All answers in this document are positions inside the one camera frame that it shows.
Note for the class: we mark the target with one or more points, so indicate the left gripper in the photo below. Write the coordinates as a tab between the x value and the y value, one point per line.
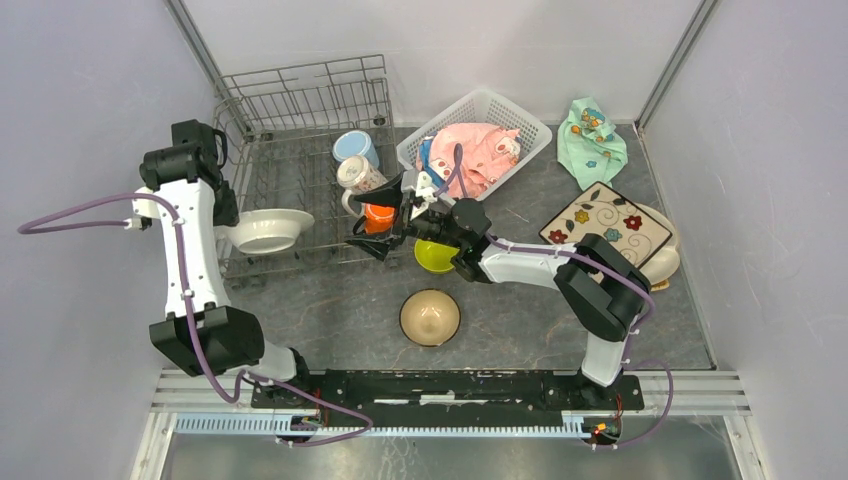
229	213

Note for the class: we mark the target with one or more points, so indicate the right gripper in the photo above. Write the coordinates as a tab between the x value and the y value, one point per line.
378	246

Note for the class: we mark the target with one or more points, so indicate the orange mug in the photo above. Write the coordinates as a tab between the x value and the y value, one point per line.
374	220

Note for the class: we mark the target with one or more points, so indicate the white floral mug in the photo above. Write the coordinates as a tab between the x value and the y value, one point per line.
356	175

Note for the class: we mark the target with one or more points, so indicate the light blue cup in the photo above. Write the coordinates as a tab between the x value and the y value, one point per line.
355	142

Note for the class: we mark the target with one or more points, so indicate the white deep plate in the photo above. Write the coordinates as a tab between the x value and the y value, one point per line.
266	231

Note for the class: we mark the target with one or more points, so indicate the square floral plate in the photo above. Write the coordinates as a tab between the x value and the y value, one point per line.
607	213

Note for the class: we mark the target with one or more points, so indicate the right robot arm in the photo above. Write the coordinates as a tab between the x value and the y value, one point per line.
606	292

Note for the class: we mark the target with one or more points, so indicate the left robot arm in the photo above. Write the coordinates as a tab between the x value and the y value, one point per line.
185	189

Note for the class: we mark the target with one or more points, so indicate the yellow-green bowl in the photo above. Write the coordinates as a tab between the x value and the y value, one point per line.
433	257

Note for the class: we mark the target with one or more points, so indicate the blue cloth in basket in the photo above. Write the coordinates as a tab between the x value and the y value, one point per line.
423	160

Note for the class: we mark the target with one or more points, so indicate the beige bowl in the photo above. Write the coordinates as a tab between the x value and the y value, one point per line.
430	318

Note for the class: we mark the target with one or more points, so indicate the pink patterned cloth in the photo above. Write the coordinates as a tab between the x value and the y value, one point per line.
489	152

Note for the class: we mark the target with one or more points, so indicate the white plastic basket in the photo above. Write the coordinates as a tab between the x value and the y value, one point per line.
480	106

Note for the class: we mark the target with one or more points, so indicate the green patterned cloth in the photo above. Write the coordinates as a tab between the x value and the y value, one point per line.
588	146

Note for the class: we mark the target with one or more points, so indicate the cream plate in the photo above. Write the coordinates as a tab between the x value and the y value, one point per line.
665	261

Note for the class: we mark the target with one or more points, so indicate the wooden woven coaster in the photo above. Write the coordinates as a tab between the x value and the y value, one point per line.
663	285

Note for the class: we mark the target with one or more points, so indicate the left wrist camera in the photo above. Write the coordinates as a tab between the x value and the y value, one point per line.
145	211

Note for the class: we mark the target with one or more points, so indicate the metal wire dish rack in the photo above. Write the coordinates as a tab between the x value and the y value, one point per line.
282	124

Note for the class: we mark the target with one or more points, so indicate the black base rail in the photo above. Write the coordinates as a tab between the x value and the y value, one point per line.
467	398

